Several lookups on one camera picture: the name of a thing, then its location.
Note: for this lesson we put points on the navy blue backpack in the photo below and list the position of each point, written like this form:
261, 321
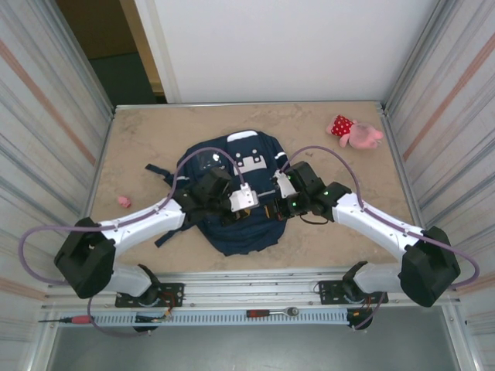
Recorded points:
247, 235

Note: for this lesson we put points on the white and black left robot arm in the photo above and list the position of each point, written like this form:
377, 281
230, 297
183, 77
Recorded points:
143, 222

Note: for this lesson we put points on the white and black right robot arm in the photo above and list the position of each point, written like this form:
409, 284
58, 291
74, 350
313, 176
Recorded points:
371, 222

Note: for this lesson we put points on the pink plush toy red dress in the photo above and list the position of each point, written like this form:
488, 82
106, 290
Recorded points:
356, 133

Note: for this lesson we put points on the small pink eraser figure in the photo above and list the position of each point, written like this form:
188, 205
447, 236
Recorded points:
124, 201

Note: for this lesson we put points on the aluminium frame rail with grooves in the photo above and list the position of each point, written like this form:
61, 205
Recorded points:
251, 288

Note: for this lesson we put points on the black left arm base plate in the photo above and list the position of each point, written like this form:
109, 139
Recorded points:
172, 295

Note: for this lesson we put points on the thin aluminium table edge rail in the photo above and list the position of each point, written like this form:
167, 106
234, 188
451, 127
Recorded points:
247, 104

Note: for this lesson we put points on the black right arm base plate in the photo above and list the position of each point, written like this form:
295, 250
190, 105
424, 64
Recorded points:
330, 291

